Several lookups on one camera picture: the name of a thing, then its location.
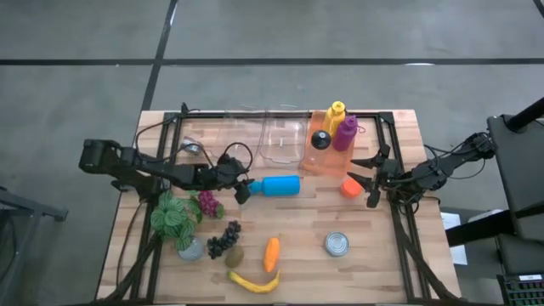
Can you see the orange toy fruit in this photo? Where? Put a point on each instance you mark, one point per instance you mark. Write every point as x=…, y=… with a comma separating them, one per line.
x=351, y=188

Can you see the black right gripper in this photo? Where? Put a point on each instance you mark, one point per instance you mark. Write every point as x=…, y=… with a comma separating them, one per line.
x=389, y=174

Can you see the black table frame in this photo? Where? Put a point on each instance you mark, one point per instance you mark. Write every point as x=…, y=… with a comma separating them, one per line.
x=370, y=115

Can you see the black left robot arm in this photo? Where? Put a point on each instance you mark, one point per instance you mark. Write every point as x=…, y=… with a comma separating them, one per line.
x=140, y=166

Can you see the yellow toy banana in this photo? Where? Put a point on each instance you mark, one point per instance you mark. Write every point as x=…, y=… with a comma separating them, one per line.
x=253, y=287

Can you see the clear bottle black cap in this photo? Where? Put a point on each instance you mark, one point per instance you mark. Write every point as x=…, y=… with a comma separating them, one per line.
x=321, y=140

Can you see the dark toy grape bunch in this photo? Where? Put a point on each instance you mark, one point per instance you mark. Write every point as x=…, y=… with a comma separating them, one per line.
x=223, y=240

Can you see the yellow plastic bottle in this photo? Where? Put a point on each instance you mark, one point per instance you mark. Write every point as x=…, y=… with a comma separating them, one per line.
x=333, y=119

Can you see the clear plastic bin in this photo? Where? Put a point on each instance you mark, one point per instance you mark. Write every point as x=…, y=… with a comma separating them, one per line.
x=282, y=140
x=238, y=127

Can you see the orange toy mango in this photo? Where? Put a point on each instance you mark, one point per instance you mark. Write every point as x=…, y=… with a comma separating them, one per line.
x=272, y=255

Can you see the red toy grape bunch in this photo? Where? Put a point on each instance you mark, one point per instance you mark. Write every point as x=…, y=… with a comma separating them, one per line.
x=209, y=203

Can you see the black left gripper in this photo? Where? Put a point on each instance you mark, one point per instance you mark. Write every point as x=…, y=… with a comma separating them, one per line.
x=221, y=176

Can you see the blue plastic bottle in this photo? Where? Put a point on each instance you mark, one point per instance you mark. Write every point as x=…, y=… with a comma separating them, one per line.
x=278, y=186

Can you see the purple plastic bottle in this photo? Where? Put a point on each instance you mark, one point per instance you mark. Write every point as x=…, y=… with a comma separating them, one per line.
x=345, y=134

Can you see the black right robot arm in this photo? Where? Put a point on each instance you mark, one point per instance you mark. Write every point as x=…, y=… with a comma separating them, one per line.
x=442, y=170

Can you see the white paper sheet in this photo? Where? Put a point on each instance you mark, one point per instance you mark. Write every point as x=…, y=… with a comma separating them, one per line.
x=450, y=225

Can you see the brown toy kiwi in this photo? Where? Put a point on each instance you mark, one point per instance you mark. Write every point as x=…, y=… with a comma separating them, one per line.
x=234, y=257

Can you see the silver tin can white label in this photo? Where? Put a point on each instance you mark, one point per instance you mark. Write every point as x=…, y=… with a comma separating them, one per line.
x=337, y=244

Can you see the grey metal table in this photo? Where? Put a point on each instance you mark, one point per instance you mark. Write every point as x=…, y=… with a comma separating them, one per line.
x=38, y=209

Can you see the black equipment stand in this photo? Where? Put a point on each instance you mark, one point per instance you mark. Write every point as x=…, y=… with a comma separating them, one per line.
x=523, y=170

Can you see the green striped leafy plant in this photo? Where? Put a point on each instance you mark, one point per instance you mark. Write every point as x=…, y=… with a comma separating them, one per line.
x=170, y=221

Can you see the orange translucent plastic bin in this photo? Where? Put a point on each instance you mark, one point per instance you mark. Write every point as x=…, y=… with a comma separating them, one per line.
x=331, y=166

